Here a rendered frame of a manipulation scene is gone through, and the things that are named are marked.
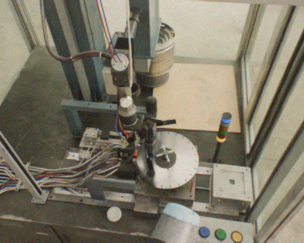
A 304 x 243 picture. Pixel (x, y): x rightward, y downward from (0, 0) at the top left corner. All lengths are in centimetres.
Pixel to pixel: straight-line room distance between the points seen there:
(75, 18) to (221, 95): 104
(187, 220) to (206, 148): 93
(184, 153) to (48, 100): 105
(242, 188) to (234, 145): 38
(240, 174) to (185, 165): 28
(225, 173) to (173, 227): 71
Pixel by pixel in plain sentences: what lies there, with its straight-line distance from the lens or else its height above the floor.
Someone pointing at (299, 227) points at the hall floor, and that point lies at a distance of 261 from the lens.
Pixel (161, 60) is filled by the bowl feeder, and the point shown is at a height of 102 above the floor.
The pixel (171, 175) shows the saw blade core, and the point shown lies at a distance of 150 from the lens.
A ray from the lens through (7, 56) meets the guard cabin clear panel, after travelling 242.
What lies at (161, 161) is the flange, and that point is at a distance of 152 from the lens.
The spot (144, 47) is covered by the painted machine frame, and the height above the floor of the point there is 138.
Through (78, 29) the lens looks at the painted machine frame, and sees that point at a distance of 171.
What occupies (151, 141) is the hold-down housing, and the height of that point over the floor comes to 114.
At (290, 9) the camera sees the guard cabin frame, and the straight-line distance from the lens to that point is 144.
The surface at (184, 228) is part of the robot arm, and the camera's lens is 95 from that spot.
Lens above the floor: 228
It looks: 52 degrees down
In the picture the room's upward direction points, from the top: 2 degrees counter-clockwise
